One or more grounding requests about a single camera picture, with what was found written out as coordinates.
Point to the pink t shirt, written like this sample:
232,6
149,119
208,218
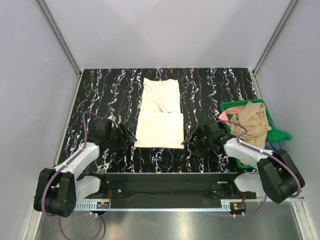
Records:
226,115

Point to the beige t shirt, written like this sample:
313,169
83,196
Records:
254,119

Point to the green plastic bin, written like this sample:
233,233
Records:
238,148

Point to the aluminium frame post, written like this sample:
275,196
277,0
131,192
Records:
57,33
276,33

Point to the cream white t shirt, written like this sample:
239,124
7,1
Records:
160,122

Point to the green t shirt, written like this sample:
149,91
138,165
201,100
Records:
275,135

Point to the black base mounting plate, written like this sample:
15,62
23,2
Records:
172,187

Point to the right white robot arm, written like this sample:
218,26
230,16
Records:
276,174

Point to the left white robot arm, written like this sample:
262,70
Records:
59,188

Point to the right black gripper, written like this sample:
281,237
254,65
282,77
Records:
199,151

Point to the left aluminium frame post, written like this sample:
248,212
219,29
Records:
57,33

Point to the blue grey t shirt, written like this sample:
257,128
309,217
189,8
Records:
270,145

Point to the right aluminium frame post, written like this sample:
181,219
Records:
276,33

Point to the white slotted cable duct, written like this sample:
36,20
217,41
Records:
117,205

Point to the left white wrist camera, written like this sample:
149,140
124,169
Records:
112,117

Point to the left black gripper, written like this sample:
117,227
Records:
125,138

